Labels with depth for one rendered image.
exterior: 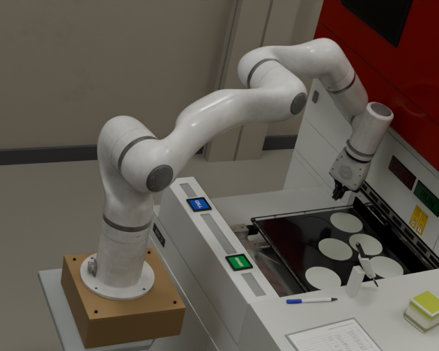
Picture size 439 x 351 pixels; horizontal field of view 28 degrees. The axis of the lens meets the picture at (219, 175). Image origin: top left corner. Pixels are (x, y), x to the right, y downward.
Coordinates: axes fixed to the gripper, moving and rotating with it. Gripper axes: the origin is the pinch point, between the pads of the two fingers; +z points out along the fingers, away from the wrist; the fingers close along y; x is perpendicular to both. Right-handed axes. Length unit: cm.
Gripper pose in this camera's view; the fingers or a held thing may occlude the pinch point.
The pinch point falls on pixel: (338, 192)
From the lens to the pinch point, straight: 266.0
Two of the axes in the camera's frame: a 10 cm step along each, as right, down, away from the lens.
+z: -2.9, 7.5, 5.9
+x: 5.9, -3.4, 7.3
